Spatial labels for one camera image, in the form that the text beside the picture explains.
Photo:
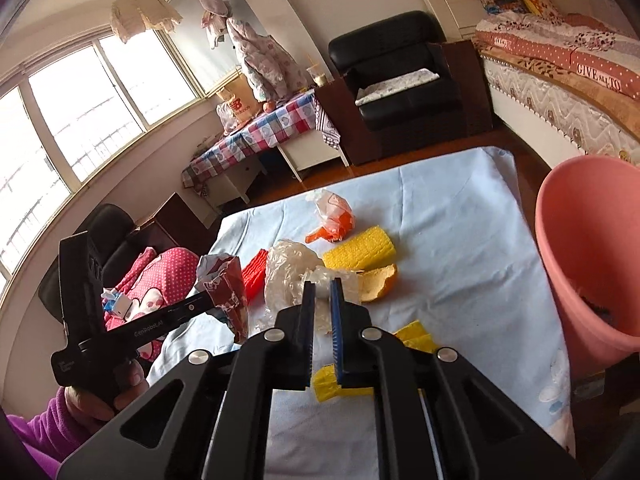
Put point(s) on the dark wooden nightstand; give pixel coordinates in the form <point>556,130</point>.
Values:
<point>467,72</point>

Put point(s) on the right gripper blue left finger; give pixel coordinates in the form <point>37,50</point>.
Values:
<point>294,351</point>

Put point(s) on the red foam fruit net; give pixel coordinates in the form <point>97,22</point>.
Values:
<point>254,274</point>

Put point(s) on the drink cup with straw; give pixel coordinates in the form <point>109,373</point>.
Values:
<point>316,71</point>

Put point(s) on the blue white wrapper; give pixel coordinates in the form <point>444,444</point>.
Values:
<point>220,276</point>

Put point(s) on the person's left hand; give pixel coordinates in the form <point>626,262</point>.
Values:
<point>86,408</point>

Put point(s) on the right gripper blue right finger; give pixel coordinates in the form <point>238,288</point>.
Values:
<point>351,355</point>

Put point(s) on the window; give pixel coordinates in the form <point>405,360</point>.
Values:
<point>117,121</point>

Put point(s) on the orange bread piece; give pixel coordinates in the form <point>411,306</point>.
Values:
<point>377,283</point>

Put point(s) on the black leather armchair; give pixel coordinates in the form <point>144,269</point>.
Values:
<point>391,48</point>

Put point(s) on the brown paper shopping bag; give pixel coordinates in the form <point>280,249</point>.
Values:
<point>238,97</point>

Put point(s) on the white desk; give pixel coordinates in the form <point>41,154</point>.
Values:
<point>292,159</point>

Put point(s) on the white cushion on armchair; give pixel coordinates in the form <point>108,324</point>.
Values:
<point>395,85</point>

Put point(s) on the dark wooden side cabinet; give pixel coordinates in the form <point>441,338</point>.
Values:
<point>357,142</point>

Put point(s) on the dark wooden cabinet left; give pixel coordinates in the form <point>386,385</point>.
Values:
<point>174,224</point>

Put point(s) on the purple sleeve forearm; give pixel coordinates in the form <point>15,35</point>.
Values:
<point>51,436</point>

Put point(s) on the yellow foam fruit net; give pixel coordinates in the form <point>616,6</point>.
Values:
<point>365,251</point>

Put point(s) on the red polka dot cushion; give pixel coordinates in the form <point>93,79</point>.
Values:
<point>154,281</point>

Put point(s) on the bed with floral bedding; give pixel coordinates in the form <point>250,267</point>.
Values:
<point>566,87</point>

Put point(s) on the pink plastic trash bucket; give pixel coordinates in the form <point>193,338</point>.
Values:
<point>587,231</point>

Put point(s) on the plaid tablecloth on desk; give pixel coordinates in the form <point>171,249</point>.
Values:
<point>296,117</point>

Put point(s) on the orange white plastic bag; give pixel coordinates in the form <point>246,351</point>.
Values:
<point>336,217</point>

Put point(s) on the hanging floral pyjamas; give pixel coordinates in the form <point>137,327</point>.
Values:
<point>271,72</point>

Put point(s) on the hanging cream knitted top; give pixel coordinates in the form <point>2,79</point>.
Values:
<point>130,18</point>

